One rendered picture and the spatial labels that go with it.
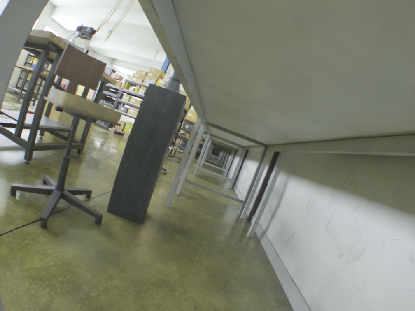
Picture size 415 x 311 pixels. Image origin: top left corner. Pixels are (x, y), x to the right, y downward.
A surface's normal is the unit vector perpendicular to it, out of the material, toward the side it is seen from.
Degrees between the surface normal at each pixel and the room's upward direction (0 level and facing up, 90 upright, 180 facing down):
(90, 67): 90
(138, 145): 90
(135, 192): 90
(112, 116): 90
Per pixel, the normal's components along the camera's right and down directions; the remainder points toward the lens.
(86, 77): 0.77, 0.32
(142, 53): -0.04, 0.03
